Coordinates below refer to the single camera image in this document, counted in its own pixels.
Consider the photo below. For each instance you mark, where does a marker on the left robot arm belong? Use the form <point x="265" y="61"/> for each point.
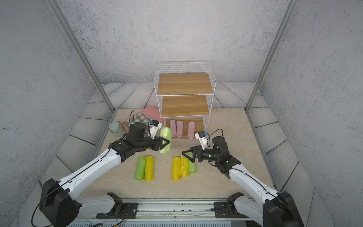
<point x="60" y="200"/>

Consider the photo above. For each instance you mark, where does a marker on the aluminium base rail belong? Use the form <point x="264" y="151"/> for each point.
<point x="174" y="209"/>

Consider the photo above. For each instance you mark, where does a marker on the yellow bag roll left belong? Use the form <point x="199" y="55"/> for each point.
<point x="149" y="168"/>

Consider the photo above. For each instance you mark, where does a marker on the frame post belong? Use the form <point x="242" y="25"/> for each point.
<point x="62" y="21"/>
<point x="272" y="52"/>

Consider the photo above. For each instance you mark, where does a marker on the green checkered cloth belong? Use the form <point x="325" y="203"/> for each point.
<point x="139" y="118"/>

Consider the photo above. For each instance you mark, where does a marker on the green bag roll right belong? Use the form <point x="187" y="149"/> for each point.
<point x="192" y="167"/>

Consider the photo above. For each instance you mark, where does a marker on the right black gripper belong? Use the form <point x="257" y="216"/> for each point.
<point x="197" y="154"/>

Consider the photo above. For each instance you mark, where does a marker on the mint green jar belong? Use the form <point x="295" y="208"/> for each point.
<point x="116" y="129"/>

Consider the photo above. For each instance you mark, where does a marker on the light green bag roll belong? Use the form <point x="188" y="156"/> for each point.
<point x="166" y="133"/>

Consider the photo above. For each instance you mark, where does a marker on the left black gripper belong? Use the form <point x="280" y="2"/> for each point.
<point x="158" y="143"/>

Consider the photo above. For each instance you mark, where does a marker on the yellow bag roll labelled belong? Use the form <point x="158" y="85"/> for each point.
<point x="184" y="166"/>

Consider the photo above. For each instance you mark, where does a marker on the pink bag roll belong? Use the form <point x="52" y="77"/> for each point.
<point x="173" y="127"/>
<point x="191" y="130"/>
<point x="179" y="129"/>

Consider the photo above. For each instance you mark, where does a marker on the gold fork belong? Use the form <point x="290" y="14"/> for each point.
<point x="122" y="125"/>

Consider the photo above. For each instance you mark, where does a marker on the left frame post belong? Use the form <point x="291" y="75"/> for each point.
<point x="62" y="21"/>

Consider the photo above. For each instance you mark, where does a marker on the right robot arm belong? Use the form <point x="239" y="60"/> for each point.
<point x="261" y="193"/>

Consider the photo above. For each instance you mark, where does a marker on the yellow bag roll middle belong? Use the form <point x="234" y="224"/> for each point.
<point x="176" y="169"/>

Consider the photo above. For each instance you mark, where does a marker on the right frame post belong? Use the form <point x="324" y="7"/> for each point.
<point x="272" y="52"/>

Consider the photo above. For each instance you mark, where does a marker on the bright green bag roll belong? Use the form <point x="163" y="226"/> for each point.
<point x="140" y="168"/>

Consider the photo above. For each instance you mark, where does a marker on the pink cutting board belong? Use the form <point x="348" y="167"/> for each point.
<point x="152" y="112"/>

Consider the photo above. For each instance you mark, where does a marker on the white wire wooden shelf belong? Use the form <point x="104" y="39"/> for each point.
<point x="185" y="91"/>

